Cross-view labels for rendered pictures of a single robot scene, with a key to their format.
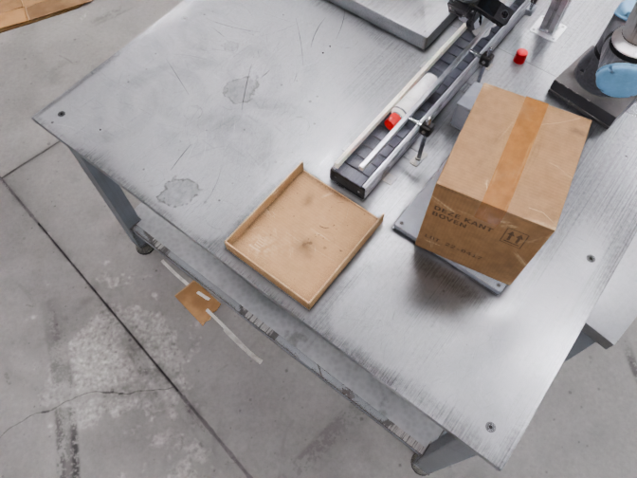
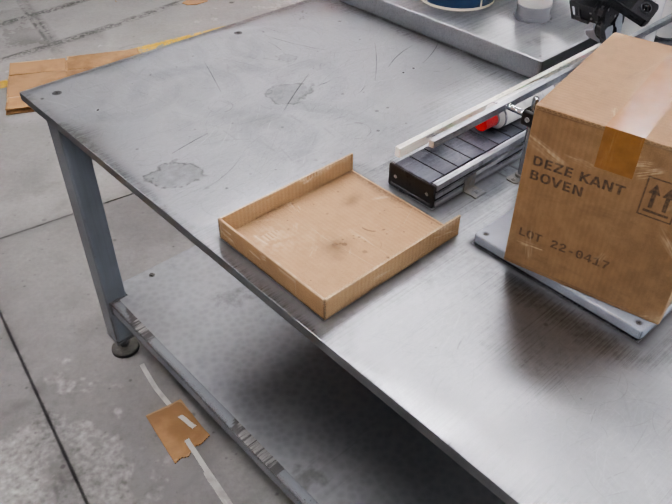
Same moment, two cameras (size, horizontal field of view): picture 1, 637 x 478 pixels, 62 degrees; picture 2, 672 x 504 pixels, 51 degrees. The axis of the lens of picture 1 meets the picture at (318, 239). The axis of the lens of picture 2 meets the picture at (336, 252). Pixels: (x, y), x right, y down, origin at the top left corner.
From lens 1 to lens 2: 53 cm
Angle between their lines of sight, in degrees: 23
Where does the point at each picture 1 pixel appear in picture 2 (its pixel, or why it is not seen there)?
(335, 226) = (385, 230)
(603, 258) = not seen: outside the picture
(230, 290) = (225, 397)
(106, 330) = (34, 448)
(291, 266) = (309, 265)
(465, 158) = (583, 87)
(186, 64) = (227, 67)
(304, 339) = (323, 481)
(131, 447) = not seen: outside the picture
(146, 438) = not seen: outside the picture
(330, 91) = (405, 104)
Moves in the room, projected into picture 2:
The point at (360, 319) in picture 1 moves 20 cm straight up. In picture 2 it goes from (404, 341) to (415, 230)
